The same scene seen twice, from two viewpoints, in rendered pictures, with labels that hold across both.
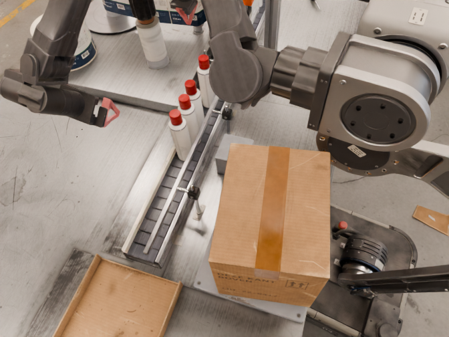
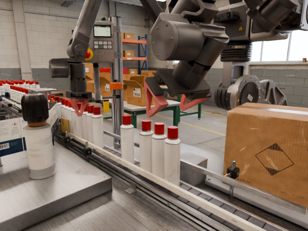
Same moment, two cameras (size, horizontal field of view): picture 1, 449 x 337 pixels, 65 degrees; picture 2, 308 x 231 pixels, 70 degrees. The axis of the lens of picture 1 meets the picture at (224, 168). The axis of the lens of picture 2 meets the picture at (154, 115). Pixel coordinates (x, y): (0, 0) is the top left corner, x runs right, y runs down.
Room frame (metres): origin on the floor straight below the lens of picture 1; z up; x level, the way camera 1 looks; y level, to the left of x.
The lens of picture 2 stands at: (0.48, 0.75, 1.27)
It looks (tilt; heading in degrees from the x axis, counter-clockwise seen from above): 13 degrees down; 292
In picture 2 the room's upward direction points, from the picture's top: straight up
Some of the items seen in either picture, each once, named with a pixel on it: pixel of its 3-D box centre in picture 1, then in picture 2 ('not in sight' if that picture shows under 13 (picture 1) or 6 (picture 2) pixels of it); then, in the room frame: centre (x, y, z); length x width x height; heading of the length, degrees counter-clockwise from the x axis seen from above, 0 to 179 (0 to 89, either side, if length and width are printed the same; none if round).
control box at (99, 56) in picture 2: not in sight; (97, 43); (1.16, -0.19, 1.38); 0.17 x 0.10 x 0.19; 31
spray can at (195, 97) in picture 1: (194, 106); (146, 148); (0.78, 0.07, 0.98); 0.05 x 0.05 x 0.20
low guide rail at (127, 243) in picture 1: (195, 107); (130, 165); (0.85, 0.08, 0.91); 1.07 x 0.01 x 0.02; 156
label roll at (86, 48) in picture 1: (65, 39); not in sight; (1.24, 0.57, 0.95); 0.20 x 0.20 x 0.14
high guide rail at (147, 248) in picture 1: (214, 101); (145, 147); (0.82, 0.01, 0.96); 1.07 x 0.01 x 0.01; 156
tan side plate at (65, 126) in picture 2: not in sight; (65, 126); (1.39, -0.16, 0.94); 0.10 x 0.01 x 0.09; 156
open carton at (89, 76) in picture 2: not in sight; (95, 82); (3.15, -2.80, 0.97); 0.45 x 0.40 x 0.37; 59
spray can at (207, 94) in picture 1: (206, 81); (127, 140); (0.88, 0.03, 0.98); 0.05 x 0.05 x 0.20
